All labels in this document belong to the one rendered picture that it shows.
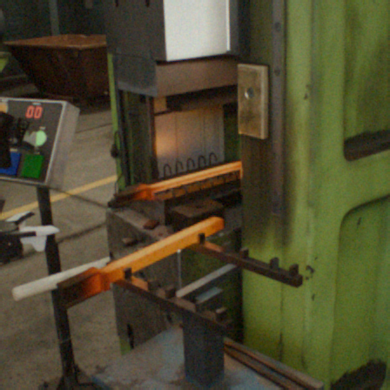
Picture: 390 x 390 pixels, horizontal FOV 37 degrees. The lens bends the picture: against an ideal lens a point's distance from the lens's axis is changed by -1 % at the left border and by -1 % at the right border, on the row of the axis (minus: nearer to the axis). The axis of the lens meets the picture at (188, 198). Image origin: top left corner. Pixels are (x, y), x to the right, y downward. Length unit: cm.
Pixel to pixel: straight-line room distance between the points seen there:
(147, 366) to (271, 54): 75
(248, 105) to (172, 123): 50
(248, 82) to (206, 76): 22
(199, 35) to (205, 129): 52
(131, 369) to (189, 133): 89
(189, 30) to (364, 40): 43
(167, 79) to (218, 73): 17
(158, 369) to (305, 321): 41
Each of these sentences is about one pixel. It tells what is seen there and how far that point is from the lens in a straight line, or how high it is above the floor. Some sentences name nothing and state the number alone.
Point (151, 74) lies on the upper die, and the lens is 154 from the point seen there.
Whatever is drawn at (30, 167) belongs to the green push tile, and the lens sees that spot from 198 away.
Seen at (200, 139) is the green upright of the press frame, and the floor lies 105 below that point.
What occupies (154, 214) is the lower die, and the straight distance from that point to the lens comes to 167.
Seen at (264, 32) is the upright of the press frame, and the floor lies 143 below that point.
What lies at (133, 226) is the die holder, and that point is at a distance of 166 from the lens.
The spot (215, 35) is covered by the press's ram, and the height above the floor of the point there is 142.
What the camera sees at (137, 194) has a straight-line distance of 164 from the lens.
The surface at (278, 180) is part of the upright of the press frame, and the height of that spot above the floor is 108.
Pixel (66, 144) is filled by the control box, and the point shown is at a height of 106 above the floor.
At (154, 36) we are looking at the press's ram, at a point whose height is 142.
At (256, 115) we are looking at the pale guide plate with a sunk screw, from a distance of 143.
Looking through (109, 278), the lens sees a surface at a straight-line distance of 114.
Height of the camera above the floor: 155
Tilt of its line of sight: 20 degrees down
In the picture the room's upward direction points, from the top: 2 degrees counter-clockwise
